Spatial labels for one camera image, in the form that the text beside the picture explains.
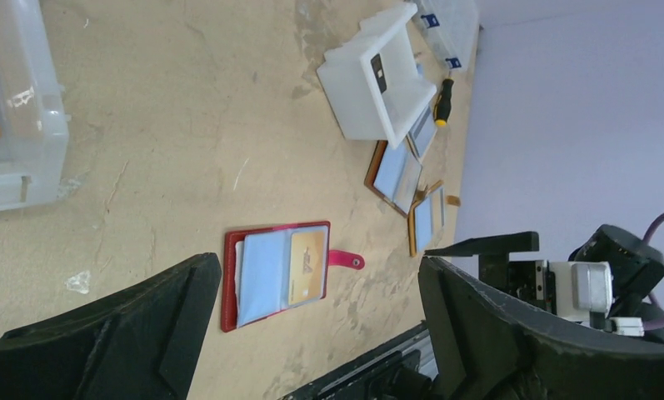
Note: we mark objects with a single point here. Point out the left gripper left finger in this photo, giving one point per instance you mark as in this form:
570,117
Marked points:
142,342

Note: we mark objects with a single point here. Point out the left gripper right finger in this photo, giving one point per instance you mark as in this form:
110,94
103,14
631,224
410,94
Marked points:
489,345

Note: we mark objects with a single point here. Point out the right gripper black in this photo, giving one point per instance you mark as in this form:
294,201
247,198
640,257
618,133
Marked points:
526,280

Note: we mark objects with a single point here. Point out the red card holder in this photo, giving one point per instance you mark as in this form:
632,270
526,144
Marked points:
256,272

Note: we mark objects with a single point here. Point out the gold VIP card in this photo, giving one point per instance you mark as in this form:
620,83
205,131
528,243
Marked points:
307,262

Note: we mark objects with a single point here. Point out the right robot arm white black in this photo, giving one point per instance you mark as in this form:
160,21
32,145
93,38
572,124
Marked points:
636,269

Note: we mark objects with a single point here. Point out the open tan card holder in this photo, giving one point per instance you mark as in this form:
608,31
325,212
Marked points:
427,216

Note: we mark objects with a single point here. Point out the open brown card holder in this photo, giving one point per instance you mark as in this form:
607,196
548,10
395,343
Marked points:
393,175

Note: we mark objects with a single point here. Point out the yellow black screwdriver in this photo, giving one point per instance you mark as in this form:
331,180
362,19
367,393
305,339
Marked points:
443,105

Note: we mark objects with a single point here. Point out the small white square bin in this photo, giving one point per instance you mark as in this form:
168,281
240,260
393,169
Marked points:
372,82

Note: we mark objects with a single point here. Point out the white two-compartment bin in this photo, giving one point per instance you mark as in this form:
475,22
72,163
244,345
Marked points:
33,124

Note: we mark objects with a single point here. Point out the black item in bin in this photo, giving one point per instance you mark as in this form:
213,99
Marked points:
378,72

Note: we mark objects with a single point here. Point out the clear plastic organizer box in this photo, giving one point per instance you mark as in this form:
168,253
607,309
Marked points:
449,28

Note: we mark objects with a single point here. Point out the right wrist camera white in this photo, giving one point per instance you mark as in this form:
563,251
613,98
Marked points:
583,294

